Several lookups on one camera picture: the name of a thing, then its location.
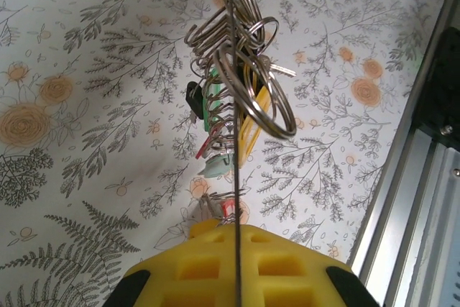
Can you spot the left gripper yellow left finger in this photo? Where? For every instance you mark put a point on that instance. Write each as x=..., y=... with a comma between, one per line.
x=172, y=278

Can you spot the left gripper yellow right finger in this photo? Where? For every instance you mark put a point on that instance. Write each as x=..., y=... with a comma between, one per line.
x=305, y=278

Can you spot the grey keyring disc with keys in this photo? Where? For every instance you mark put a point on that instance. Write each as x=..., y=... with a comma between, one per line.
x=248, y=134

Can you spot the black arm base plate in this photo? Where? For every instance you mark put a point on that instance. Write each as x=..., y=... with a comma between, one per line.
x=442, y=80

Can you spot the long aluminium base rail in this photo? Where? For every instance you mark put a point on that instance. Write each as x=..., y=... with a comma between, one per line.
x=413, y=213

